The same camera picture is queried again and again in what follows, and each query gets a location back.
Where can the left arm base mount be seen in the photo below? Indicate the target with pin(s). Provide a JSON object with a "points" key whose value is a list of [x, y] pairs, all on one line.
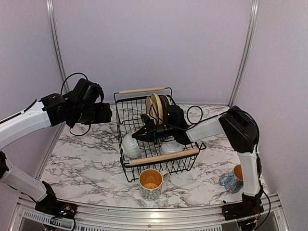
{"points": [[59, 209]]}

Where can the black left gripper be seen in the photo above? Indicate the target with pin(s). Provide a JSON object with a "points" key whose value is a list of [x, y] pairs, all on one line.
{"points": [[105, 115]]}

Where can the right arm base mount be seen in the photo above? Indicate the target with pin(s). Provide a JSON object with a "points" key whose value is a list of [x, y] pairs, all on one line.
{"points": [[239, 210]]}

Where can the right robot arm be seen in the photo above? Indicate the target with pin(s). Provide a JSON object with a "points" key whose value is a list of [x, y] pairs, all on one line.
{"points": [[239, 130]]}

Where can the left aluminium frame post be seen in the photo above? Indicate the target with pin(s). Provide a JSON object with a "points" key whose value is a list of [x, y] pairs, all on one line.
{"points": [[54, 37]]}

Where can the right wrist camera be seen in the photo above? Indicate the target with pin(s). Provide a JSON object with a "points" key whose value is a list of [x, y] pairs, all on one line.
{"points": [[148, 119]]}

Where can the front aluminium rail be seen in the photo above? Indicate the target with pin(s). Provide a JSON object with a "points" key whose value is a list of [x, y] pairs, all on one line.
{"points": [[112, 218]]}

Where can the patterned mug yellow inside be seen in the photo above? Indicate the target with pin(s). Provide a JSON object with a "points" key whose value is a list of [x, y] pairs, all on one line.
{"points": [[151, 182]]}

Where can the blue mug yellow inside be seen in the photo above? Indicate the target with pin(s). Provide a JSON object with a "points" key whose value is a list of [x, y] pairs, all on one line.
{"points": [[232, 181]]}

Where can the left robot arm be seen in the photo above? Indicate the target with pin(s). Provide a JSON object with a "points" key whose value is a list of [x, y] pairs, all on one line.
{"points": [[83, 105]]}

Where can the plain cream yellow plate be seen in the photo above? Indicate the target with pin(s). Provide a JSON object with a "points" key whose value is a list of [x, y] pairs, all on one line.
{"points": [[159, 108]]}

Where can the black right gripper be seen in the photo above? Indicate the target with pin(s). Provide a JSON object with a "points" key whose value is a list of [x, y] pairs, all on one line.
{"points": [[150, 134]]}

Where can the grey reindeer plate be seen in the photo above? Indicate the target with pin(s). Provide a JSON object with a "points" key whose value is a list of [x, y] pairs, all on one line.
{"points": [[165, 102]]}

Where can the white bowl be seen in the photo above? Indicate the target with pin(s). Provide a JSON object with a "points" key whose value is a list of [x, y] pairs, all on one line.
{"points": [[130, 146], [170, 147]]}

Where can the cream gold rimmed plate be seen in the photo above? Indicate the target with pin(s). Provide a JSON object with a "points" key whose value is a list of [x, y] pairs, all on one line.
{"points": [[151, 108]]}

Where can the aluminium frame post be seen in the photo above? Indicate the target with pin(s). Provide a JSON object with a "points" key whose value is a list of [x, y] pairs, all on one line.
{"points": [[246, 50], [54, 37]]}

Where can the right aluminium frame post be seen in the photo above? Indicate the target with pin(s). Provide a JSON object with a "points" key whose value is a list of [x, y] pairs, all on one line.
{"points": [[246, 50]]}

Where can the black wire dish rack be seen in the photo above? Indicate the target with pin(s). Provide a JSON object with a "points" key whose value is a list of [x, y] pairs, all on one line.
{"points": [[128, 119]]}

